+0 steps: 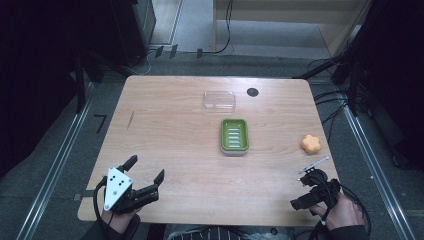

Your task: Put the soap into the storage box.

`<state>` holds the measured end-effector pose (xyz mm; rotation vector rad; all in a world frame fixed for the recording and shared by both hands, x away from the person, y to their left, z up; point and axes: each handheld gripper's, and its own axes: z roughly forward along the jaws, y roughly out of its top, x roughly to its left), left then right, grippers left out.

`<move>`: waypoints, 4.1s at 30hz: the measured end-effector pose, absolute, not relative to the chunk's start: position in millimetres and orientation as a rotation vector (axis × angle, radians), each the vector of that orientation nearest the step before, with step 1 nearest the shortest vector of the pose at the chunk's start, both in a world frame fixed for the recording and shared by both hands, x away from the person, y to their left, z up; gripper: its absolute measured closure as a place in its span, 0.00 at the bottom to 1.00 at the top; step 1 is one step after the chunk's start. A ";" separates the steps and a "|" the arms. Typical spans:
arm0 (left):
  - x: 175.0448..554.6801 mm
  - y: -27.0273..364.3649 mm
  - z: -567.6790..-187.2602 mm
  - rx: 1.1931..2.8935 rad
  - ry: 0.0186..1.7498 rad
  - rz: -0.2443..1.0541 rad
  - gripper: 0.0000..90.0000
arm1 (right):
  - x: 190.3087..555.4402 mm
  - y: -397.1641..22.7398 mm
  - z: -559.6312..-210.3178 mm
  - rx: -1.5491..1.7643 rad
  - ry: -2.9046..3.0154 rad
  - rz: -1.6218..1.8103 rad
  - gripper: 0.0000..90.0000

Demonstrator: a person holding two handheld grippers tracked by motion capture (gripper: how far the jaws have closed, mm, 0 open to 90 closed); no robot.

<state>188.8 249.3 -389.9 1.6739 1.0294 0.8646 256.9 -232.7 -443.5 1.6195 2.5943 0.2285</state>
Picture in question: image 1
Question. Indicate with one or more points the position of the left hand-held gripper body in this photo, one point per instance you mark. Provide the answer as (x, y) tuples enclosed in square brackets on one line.
[(116, 188)]

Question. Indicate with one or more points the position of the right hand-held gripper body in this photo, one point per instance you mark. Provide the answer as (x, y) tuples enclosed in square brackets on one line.
[(320, 188)]

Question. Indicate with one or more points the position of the green soap dish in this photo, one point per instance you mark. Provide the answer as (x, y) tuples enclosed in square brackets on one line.
[(234, 136)]

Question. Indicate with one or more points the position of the clear plastic container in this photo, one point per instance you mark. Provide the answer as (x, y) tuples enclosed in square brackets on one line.
[(219, 100)]

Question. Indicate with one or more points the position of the person's left hand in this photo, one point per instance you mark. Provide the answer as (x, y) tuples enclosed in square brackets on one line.
[(120, 220)]

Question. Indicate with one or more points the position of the person's right hand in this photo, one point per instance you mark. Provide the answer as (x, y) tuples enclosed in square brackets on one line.
[(345, 213)]

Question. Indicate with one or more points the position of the person's striped clothing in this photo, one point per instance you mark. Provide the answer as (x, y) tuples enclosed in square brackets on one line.
[(206, 234)]

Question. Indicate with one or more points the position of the black round table grommet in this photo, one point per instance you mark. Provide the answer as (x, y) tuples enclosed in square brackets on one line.
[(252, 92)]

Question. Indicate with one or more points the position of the black stand leg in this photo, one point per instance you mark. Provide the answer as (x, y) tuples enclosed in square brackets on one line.
[(320, 68)]

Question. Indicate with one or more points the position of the black cabinet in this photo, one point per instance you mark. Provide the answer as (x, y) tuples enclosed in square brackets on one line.
[(133, 30)]

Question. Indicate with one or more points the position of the metal floor rail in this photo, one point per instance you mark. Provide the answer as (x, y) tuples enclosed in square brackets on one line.
[(376, 173), (55, 165)]

